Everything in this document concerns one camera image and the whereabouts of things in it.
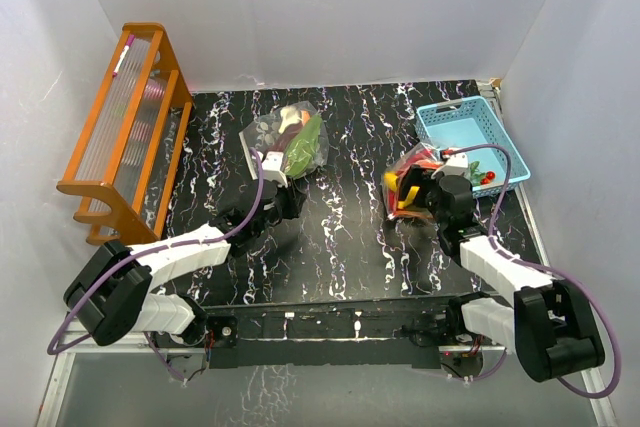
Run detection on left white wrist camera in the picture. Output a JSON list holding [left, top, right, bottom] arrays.
[[262, 151, 288, 187]]

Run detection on clear bag with green leaf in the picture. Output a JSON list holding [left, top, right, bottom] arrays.
[[239, 101, 329, 184]]

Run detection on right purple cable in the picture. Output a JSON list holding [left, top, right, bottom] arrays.
[[449, 143, 623, 400]]

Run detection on purple cable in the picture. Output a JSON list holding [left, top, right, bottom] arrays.
[[46, 147, 271, 356], [449, 143, 623, 400]]

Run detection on yellow fake banana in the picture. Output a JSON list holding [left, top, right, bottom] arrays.
[[383, 171, 420, 213]]

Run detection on pink white marker pen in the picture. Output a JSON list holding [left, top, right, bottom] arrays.
[[112, 34, 135, 78]]

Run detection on orange wooden rack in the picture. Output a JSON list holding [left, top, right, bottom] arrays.
[[57, 23, 194, 245]]

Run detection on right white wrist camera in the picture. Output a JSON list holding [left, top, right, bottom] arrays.
[[431, 149, 470, 180]]

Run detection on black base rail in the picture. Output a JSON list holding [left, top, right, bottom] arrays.
[[149, 296, 506, 373]]

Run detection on fake cherry tomato vine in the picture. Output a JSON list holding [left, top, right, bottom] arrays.
[[469, 161, 496, 186]]

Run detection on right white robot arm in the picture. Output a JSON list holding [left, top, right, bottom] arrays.
[[398, 167, 605, 382]]

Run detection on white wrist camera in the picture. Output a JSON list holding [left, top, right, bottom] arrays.
[[431, 149, 470, 180], [262, 151, 288, 187]]

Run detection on clear zip bag red slider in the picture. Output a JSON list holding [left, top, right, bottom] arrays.
[[382, 142, 443, 220]]

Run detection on light blue plastic basket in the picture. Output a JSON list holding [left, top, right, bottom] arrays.
[[415, 96, 531, 198]]

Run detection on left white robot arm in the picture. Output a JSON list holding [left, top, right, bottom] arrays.
[[63, 181, 306, 346]]

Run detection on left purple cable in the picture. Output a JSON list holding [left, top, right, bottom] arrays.
[[46, 147, 271, 356]]

